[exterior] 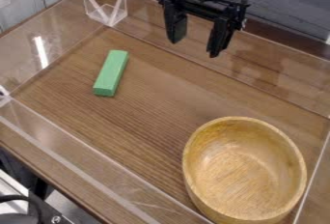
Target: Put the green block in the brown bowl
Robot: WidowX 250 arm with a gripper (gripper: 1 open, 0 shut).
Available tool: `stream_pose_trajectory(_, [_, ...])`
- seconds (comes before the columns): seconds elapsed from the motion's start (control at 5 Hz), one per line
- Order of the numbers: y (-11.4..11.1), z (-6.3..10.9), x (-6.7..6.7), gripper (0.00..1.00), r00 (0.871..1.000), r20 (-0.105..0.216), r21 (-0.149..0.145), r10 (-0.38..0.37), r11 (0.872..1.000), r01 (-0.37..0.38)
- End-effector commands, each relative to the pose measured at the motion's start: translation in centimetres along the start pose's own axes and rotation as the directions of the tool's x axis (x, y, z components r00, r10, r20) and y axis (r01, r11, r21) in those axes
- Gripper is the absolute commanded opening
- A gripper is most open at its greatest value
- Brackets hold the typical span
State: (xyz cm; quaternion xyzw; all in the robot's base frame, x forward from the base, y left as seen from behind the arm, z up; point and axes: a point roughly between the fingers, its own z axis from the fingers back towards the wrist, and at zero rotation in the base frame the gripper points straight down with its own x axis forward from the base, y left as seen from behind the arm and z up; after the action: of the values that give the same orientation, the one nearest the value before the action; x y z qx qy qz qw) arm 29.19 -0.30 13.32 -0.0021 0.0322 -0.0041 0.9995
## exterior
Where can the clear acrylic enclosure walls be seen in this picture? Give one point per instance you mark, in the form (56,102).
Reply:
(109,150)

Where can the green rectangular block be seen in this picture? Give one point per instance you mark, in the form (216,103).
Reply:
(111,72)

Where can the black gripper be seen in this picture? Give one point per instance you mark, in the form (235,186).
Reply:
(227,12)

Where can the brown wooden bowl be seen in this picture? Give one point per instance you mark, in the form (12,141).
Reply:
(244,171)

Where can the clear acrylic corner bracket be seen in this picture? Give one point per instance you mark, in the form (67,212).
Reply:
(107,14)

